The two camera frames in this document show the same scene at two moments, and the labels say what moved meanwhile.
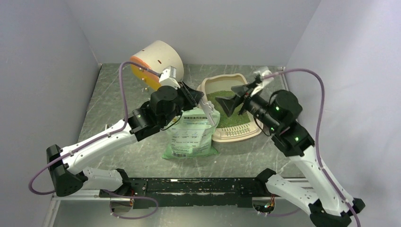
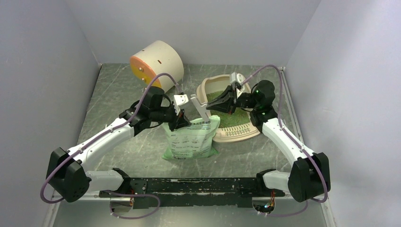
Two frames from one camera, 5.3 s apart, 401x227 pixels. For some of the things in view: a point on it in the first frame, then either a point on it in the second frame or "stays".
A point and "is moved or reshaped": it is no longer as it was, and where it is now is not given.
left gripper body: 183,102 -> 172,118
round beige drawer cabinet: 148,64 stays
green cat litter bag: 193,136 is moved or reshaped
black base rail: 189,192 stays
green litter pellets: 224,121 stays
